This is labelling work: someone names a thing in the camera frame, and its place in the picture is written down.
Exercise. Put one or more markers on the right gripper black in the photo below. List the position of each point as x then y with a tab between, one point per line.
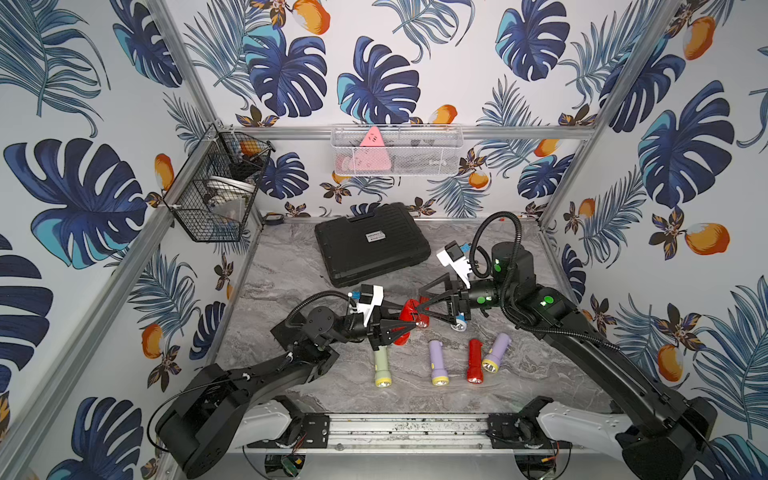
449	291

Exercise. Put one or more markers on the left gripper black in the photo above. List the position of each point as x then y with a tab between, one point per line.
372	324

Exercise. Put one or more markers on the red flashlight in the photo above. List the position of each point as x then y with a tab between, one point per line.
424	321
474	373

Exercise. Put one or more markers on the blue flashlight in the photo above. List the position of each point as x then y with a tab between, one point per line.
460	325

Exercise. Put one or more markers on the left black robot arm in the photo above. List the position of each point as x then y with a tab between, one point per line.
201	423

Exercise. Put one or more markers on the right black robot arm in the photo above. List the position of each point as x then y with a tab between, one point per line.
667	432

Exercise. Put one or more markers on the green flashlight front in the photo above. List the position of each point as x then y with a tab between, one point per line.
383	376

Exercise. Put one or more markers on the purple flashlight front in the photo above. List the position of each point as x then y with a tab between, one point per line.
439	374

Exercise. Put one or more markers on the purple flashlight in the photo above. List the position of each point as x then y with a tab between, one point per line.
493	359
439	374

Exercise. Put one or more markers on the red flashlight front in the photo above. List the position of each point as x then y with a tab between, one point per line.
474	373

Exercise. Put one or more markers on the purple flashlight right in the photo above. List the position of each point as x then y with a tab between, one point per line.
493	359

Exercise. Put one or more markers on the black plastic tool case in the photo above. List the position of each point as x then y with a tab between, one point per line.
363	247

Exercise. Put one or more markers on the dark tape roll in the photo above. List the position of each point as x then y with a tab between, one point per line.
273	219

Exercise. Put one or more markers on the pink triangle item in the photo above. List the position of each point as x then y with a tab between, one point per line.
372	154

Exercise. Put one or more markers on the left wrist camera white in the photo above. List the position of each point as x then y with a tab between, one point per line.
364	300

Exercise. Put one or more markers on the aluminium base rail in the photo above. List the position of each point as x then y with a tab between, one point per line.
556	429

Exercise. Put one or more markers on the clear wall shelf basket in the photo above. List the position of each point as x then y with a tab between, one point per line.
415	150

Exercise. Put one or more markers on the black wire basket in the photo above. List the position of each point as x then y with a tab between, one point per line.
219	185

